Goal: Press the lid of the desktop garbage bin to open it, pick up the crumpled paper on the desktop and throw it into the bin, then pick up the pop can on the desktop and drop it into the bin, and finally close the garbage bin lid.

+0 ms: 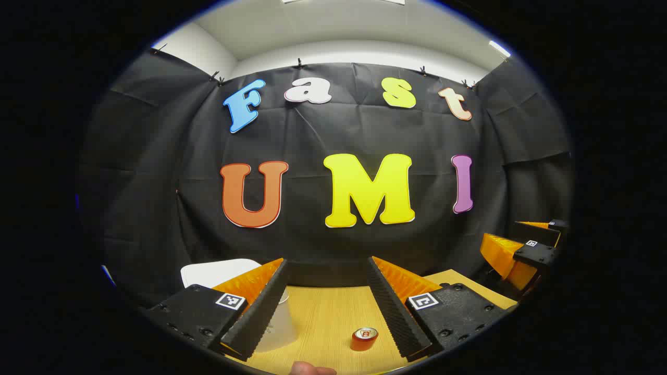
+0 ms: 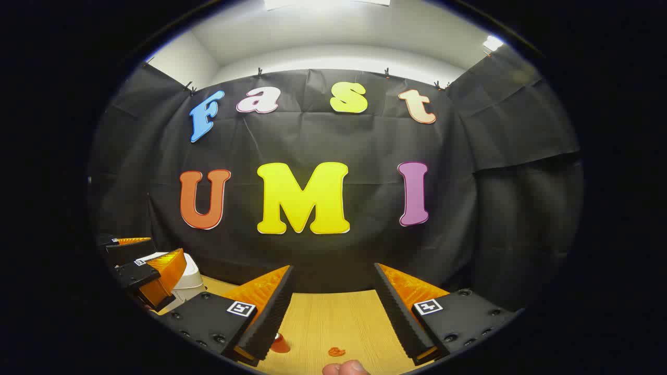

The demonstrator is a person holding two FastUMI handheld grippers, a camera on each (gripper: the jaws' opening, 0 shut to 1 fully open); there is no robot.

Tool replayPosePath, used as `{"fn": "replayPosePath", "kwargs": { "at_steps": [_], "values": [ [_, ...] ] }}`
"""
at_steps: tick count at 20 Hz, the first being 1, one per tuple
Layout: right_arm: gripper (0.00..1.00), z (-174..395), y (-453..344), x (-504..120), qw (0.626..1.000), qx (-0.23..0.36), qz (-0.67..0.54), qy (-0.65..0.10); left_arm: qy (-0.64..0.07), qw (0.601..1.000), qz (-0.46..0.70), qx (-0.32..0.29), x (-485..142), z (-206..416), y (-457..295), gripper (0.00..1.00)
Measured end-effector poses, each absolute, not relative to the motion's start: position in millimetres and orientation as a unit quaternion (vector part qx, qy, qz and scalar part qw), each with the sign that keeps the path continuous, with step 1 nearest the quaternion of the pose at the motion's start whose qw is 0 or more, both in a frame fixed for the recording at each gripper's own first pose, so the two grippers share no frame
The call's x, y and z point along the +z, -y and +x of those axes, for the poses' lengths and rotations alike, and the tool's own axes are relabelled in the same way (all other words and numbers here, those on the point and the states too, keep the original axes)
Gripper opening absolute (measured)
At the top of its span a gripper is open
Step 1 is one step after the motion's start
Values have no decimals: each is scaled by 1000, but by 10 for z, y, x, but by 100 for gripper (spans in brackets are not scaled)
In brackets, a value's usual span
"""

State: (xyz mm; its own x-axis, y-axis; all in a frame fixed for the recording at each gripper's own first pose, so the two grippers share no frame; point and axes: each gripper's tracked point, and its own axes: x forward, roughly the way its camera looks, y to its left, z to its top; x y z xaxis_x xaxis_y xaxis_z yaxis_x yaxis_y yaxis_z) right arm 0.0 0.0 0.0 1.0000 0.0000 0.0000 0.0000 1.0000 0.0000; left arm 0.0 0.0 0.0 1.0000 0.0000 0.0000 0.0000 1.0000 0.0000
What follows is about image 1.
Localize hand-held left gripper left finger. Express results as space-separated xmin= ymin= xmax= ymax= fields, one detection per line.
xmin=141 ymin=258 xmax=289 ymax=363

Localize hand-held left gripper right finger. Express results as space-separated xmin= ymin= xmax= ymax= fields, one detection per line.
xmin=366 ymin=256 xmax=509 ymax=364

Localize red pop can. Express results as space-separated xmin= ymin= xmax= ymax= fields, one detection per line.
xmin=350 ymin=327 xmax=379 ymax=352

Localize white desktop garbage bin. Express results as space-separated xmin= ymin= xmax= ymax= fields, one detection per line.
xmin=181 ymin=259 xmax=298 ymax=353

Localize wooden desktop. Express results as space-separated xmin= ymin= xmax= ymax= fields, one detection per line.
xmin=224 ymin=269 xmax=519 ymax=375

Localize black backdrop cloth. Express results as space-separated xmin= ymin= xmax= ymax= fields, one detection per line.
xmin=78 ymin=49 xmax=574 ymax=309

